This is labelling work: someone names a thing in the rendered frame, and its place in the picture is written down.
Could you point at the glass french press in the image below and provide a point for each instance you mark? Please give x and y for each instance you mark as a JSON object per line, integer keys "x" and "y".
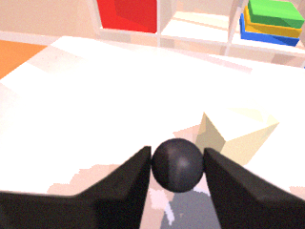
{"x": 178, "y": 196}

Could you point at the beige rectangular block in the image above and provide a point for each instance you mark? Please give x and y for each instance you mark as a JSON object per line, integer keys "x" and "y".
{"x": 236, "y": 130}

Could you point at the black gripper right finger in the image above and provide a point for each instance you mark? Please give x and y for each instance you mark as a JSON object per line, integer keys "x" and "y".
{"x": 244, "y": 200}

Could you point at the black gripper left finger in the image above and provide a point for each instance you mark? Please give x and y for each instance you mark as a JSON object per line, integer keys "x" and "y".
{"x": 114, "y": 202}

